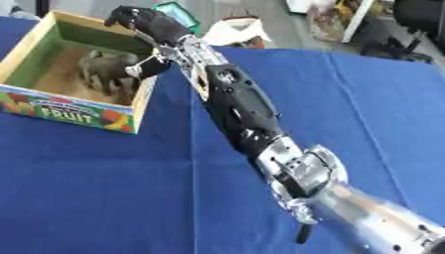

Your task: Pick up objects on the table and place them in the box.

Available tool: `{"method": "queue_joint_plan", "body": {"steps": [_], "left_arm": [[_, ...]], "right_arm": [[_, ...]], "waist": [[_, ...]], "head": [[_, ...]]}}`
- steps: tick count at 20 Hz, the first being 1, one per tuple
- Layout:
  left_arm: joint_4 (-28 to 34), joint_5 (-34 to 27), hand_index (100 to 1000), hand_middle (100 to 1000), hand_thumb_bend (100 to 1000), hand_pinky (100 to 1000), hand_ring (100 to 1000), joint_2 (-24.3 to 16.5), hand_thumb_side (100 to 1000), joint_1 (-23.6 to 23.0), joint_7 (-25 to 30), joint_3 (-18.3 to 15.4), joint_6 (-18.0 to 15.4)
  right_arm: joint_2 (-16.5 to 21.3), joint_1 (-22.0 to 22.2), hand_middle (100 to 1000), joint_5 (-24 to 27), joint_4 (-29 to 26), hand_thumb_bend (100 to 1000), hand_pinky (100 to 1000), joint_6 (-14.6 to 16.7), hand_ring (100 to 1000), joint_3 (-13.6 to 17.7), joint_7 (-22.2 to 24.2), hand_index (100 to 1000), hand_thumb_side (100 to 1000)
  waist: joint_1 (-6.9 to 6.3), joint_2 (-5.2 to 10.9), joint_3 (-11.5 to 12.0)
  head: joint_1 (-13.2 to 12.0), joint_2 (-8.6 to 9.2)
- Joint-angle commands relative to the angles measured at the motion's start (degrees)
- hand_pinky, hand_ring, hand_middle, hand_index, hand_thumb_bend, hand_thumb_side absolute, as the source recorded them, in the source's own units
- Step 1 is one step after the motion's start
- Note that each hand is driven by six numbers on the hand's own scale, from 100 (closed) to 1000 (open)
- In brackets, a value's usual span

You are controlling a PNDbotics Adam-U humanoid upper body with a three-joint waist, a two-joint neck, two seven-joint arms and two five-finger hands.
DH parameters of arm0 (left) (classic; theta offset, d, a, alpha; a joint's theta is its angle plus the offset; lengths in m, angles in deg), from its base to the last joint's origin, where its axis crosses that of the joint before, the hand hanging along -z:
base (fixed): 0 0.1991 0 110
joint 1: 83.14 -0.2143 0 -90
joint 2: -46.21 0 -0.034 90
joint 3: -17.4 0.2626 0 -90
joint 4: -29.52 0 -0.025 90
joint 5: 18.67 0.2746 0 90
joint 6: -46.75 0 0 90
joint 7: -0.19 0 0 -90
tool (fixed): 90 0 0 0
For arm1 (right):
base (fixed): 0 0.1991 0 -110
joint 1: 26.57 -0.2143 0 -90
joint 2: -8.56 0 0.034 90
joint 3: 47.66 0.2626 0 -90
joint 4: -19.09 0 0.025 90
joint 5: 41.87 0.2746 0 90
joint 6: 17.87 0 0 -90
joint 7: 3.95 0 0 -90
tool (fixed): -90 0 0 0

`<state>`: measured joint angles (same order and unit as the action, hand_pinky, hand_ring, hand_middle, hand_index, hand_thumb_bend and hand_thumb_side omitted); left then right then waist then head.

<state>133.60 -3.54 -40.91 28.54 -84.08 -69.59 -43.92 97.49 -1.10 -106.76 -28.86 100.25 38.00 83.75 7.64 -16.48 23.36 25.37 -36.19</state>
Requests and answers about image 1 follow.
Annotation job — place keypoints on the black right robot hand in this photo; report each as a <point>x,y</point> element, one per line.
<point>155,25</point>

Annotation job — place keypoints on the silver and black right robot arm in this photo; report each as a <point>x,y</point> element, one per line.
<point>249,109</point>

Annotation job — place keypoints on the wooden box with fruit print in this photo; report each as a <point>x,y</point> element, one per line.
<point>69,110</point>

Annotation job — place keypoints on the green crate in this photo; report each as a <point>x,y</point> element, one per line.
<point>176,13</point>

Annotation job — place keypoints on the grey toy elephant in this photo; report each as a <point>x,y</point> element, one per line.
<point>107,71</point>

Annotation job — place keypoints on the white bag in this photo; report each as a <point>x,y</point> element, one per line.
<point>235,31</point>

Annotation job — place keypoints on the black office chair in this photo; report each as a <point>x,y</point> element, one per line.
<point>414,26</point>

